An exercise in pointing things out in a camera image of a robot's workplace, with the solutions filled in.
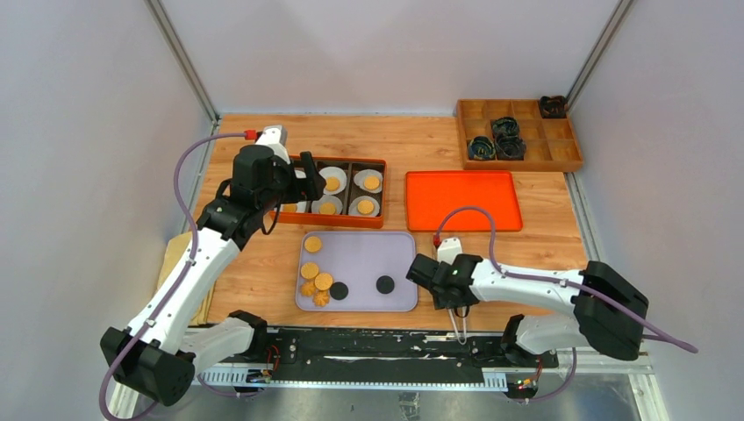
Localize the black coiled item top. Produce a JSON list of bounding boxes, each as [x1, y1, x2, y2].
[[490, 117, 520, 139]]

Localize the white paper cup liner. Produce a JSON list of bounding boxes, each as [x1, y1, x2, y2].
[[354, 169, 383, 194], [311, 195, 343, 216], [280, 201, 310, 214], [347, 196, 381, 218], [319, 167, 347, 195]]

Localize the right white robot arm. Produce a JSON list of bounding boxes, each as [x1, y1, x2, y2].
[[406, 238, 648, 367]]

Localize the metal tongs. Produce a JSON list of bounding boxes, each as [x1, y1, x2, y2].
[[447, 306, 469, 346]]

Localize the black coiled item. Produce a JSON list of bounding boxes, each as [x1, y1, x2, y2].
[[490, 117, 520, 139], [495, 136, 526, 161], [467, 136, 496, 161]]

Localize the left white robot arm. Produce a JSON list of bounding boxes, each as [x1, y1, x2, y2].
[[99, 125, 326, 412]]

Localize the orange cookie box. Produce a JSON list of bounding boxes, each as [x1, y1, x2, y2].
[[278, 157, 388, 229]]

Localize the orange box lid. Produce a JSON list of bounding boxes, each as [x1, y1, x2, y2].
[[404, 170, 524, 232]]

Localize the round yellow biscuit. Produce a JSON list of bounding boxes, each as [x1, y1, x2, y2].
[[363, 175, 381, 192], [356, 199, 376, 215], [318, 202, 337, 215], [300, 261, 320, 280], [304, 236, 323, 253], [313, 273, 334, 291], [325, 176, 341, 194]]

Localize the wooden compartment organizer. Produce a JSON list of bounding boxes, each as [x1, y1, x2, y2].
[[455, 99, 583, 173]]

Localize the yellow cloth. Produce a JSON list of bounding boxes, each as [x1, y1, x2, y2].
[[155, 232, 214, 327]]

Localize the black sandwich cookie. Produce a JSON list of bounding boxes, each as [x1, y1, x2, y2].
[[376, 275, 396, 295], [328, 282, 349, 301]]

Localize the black coiled item right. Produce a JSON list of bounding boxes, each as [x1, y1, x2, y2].
[[495, 136, 526, 161]]

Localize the black coiled item left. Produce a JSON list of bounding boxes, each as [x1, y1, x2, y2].
[[467, 136, 496, 161]]

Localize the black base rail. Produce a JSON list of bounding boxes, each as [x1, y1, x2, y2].
[[174, 325, 655, 393]]

